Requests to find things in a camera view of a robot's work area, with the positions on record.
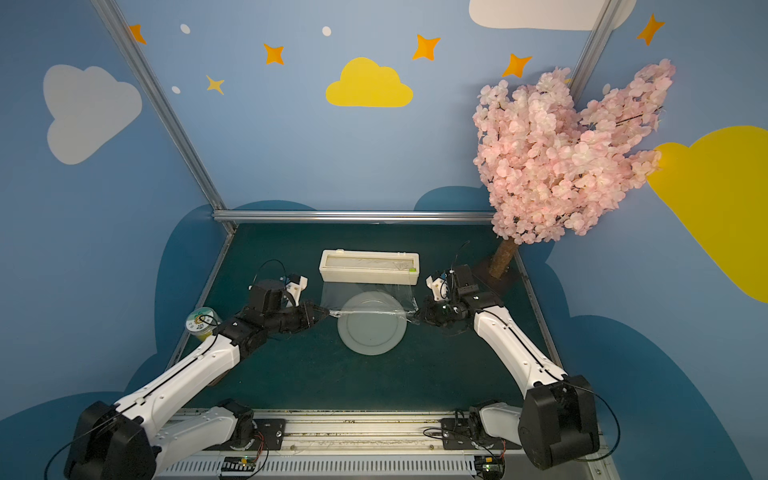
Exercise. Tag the grey round plate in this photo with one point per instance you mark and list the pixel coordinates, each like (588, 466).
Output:
(371, 334)

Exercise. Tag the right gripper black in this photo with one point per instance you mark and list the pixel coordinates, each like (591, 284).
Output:
(436, 310)

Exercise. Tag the left small circuit board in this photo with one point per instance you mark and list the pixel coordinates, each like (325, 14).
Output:
(237, 468)

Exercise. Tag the horizontal aluminium back bar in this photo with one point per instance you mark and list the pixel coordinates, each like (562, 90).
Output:
(352, 217)

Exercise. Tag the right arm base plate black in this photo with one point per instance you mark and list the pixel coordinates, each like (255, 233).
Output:
(458, 433)

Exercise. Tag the aluminium corner post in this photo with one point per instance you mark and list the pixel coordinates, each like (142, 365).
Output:
(594, 47)
(113, 19)

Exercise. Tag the small circuit board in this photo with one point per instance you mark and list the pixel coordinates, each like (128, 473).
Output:
(488, 468)
(237, 468)

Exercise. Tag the left aluminium corner post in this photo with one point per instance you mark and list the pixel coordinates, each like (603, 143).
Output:
(113, 19)

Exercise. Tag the clear plastic wrap sheet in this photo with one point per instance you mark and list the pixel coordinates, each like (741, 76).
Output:
(362, 298)

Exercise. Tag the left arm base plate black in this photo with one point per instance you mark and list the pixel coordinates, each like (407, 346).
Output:
(258, 434)

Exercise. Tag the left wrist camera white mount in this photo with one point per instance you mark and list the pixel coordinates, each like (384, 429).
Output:
(294, 286)

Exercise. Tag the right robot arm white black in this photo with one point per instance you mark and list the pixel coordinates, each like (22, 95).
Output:
(557, 422)

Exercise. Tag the right small circuit board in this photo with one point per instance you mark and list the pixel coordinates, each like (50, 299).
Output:
(488, 468)

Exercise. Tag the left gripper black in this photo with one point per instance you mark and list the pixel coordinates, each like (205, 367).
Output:
(305, 315)

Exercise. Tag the aluminium rail frame front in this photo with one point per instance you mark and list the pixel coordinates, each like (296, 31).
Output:
(349, 444)

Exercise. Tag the cream plastic wrap dispenser box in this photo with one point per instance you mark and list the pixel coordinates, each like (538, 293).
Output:
(366, 267)

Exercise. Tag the right aluminium corner post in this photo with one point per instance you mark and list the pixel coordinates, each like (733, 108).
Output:
(594, 47)

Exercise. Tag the pink blossom artificial tree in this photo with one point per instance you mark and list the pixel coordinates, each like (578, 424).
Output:
(551, 169)

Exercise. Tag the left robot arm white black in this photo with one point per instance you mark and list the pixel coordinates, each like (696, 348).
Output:
(130, 439)

